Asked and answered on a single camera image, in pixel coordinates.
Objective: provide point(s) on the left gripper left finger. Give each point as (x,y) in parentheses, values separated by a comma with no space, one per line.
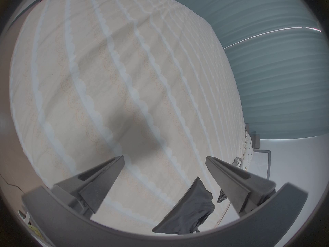
(100,186)

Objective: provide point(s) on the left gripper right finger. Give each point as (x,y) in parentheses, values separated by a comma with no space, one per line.
(228,181)

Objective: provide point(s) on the black T-shirt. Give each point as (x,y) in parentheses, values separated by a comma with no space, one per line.
(187,210)

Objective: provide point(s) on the bed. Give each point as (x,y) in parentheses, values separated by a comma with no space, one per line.
(102,73)

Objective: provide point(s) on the black satin garment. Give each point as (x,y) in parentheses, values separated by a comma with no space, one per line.
(221,195)

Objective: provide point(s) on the white printed pillow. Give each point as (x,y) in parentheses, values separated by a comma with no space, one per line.
(248,150)

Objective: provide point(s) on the grey bedside table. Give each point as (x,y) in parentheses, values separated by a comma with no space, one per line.
(253,135)

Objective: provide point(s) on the blue-green curtain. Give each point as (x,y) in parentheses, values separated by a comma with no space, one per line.
(282,86)
(244,14)

